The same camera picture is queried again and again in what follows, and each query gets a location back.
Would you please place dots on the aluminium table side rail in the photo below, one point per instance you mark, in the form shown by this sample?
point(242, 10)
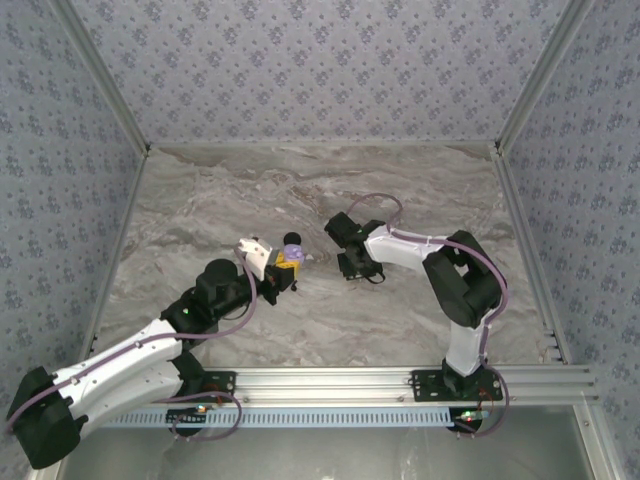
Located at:
point(115, 250)
point(527, 250)

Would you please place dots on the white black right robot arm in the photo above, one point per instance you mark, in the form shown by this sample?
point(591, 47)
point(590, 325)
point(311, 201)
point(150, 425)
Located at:
point(400, 252)

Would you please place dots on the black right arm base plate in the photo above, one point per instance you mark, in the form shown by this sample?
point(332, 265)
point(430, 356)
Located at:
point(425, 387)

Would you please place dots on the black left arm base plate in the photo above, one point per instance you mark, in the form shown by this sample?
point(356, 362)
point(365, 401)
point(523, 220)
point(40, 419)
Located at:
point(220, 382)

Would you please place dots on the slanted aluminium frame post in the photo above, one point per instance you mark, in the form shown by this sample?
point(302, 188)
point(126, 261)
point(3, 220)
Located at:
point(108, 75)
point(539, 75)

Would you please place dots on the lilac round charging case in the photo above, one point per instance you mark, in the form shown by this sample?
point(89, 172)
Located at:
point(294, 252)

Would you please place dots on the small LED circuit board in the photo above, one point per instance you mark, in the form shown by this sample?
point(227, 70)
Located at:
point(472, 415)
point(200, 410)

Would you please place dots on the silver sheet metal tray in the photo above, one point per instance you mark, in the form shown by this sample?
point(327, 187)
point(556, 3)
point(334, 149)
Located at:
point(320, 455)

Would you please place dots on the long aluminium base rail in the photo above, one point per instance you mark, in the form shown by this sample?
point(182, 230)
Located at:
point(320, 385)

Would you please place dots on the thin aluminium table rail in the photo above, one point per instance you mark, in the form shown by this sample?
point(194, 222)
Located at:
point(320, 145)

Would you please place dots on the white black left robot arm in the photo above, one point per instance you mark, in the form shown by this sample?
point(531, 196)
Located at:
point(125, 362)

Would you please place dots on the black duct bracket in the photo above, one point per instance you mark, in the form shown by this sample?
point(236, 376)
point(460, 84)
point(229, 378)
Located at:
point(457, 425)
point(180, 418)

